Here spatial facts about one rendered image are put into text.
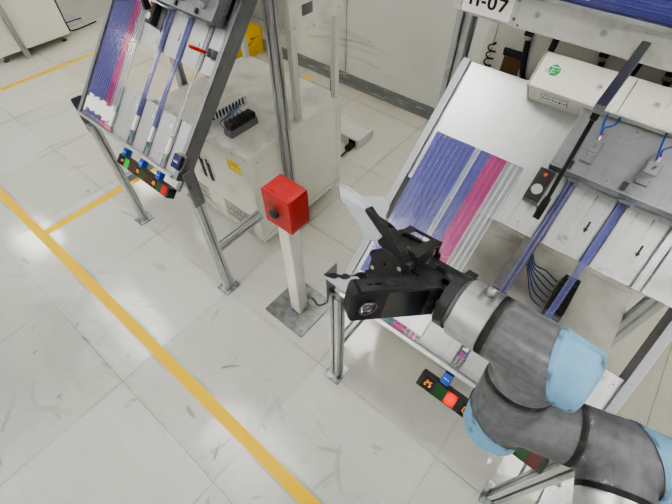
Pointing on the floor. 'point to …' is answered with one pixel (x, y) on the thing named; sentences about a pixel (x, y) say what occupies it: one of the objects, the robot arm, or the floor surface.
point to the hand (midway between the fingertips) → (326, 234)
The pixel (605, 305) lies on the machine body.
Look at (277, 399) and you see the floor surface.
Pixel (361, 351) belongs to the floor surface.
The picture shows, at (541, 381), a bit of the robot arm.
